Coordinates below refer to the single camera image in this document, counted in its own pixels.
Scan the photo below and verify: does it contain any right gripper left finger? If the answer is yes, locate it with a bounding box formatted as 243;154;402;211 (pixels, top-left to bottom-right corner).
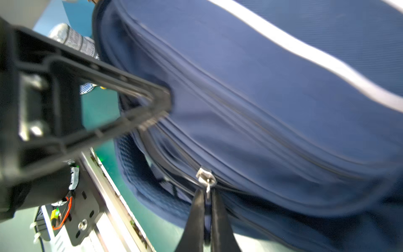
175;190;205;252

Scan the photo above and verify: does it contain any blue patterned cloth item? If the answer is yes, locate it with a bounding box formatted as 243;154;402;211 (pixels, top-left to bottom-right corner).
79;83;106;95

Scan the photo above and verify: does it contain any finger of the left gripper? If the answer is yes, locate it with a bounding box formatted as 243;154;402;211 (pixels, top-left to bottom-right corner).
1;20;172;187

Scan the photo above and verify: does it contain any navy blue backpack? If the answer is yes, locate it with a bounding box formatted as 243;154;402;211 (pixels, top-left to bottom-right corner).
92;1;403;252

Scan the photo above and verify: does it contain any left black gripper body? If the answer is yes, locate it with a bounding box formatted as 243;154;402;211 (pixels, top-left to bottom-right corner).
1;163;79;221

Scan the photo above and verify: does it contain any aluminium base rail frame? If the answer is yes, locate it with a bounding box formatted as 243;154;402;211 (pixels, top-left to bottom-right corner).
30;149;154;252

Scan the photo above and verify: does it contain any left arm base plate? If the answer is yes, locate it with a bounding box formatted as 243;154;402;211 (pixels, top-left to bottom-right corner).
64;165;102;247

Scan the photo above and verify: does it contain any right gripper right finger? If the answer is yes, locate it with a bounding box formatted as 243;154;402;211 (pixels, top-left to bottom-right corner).
211;189;241;252

